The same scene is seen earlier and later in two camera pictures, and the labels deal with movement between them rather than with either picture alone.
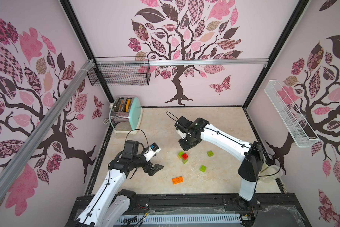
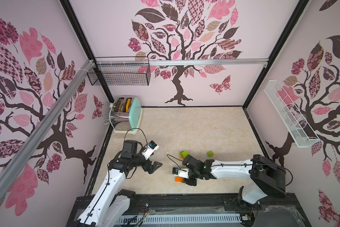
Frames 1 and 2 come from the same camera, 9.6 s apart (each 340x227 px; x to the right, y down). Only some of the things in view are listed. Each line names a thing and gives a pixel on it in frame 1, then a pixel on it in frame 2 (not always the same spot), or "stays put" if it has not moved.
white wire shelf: x=298 y=130 stays put
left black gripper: x=152 y=170 stays put
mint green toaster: x=125 y=114 stays put
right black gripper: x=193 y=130 to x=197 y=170
